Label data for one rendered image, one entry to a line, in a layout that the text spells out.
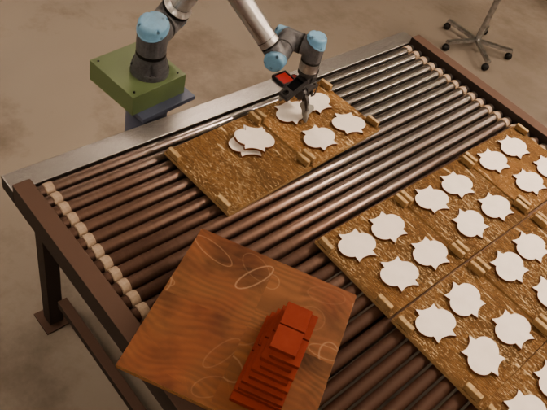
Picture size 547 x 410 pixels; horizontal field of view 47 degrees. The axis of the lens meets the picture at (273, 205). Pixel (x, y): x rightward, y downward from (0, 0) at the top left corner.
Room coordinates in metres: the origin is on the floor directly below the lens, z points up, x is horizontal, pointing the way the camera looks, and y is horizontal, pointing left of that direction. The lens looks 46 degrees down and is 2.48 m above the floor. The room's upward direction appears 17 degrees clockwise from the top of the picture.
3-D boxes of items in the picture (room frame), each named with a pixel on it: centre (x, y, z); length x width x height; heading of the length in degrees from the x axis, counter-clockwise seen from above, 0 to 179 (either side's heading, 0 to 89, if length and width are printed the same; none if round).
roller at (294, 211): (1.74, -0.25, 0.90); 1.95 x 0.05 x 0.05; 144
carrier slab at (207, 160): (1.65, 0.16, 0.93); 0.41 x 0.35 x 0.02; 147
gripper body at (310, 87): (2.01, 0.03, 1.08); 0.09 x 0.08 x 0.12; 147
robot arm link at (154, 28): (1.96, 0.62, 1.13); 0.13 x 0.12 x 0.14; 173
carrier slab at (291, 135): (2.00, -0.07, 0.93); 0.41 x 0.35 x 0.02; 147
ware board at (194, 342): (0.92, -0.03, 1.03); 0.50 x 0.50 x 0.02; 82
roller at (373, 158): (1.77, -0.20, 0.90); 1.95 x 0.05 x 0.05; 144
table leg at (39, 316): (1.33, 0.76, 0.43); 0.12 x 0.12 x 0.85; 54
